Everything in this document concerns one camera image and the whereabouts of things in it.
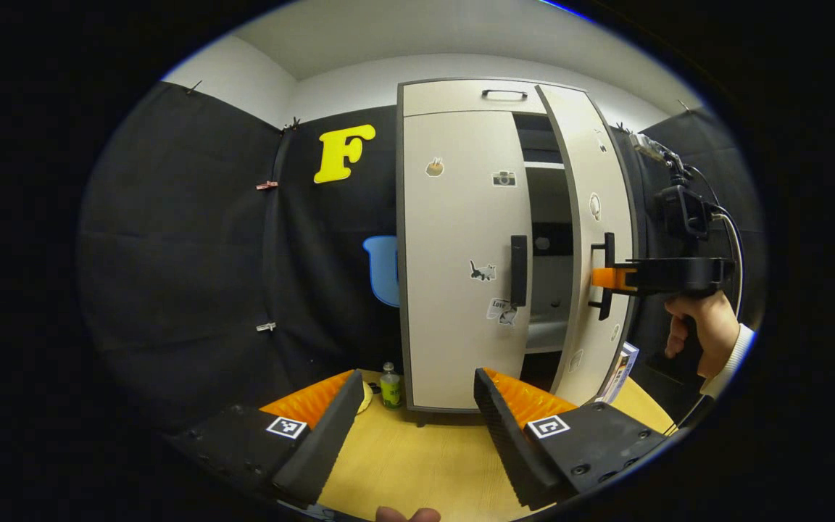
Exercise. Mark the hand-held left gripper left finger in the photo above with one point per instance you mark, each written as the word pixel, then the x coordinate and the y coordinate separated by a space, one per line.
pixel 323 442

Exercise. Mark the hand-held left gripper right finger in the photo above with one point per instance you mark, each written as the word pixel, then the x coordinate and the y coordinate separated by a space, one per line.
pixel 512 442

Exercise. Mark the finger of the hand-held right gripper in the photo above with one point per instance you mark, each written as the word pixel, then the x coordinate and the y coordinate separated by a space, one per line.
pixel 609 279

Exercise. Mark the black cat sticker cabinet door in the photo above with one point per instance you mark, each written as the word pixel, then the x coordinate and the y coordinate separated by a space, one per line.
pixel 606 174

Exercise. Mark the camera sticker shoe cabinet door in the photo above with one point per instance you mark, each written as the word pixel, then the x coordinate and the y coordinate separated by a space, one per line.
pixel 454 239

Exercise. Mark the beige double-door shoe cabinet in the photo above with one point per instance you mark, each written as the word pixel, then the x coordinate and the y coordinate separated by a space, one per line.
pixel 454 98

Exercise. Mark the white cabinet shelf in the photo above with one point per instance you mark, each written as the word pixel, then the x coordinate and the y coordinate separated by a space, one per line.
pixel 546 335
pixel 544 166

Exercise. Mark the yellow plush toy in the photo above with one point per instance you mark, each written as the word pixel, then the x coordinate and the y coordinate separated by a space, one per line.
pixel 367 397

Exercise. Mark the green label bottle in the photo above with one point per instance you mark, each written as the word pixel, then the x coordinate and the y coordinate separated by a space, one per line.
pixel 390 391

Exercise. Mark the white printed box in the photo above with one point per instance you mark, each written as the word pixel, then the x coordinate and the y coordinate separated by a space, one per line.
pixel 620 373

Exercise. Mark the black backdrop cloth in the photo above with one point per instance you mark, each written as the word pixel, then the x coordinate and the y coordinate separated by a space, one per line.
pixel 171 254

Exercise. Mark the red cloth clip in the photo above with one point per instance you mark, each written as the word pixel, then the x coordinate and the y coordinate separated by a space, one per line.
pixel 267 185

